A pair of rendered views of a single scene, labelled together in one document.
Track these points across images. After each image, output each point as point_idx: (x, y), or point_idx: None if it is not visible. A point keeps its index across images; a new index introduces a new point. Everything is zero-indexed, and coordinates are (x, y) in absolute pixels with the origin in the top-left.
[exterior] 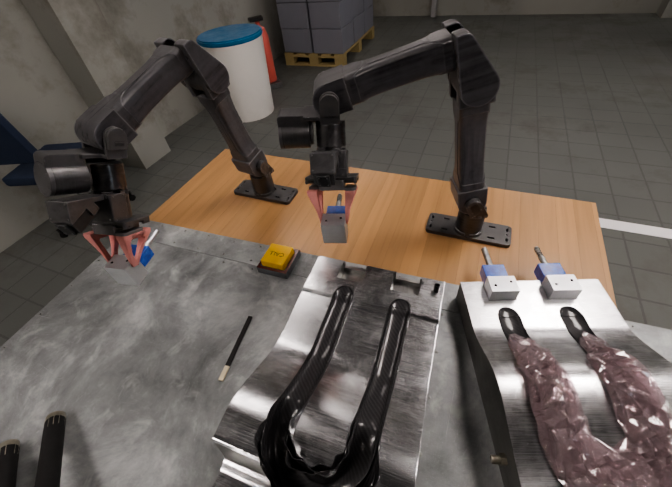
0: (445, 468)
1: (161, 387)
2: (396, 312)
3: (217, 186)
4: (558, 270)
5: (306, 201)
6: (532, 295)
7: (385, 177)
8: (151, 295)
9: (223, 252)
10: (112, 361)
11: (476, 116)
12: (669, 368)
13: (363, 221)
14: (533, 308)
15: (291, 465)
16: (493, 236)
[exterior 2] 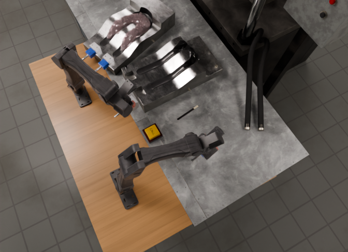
0: None
1: (215, 117)
2: (142, 72)
3: (142, 220)
4: (88, 50)
5: (113, 161)
6: (103, 53)
7: (66, 144)
8: (206, 159)
9: (169, 160)
10: (227, 139)
11: None
12: (107, 20)
13: (105, 127)
14: (107, 50)
15: (193, 53)
16: None
